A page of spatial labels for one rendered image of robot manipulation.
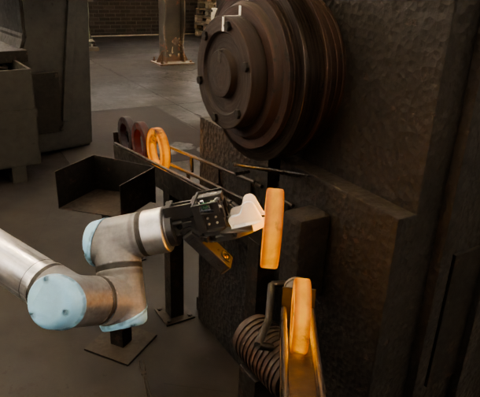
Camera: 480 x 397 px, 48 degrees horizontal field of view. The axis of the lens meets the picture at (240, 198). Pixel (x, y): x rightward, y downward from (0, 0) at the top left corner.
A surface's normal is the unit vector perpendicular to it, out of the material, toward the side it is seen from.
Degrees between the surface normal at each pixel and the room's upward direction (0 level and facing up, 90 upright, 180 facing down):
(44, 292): 64
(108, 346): 0
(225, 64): 90
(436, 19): 90
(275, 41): 59
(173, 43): 90
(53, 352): 0
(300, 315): 54
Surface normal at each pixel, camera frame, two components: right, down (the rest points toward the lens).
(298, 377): 0.04, -0.95
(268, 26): -0.04, -0.30
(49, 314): -0.38, -0.11
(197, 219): -0.07, 0.40
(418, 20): -0.86, 0.17
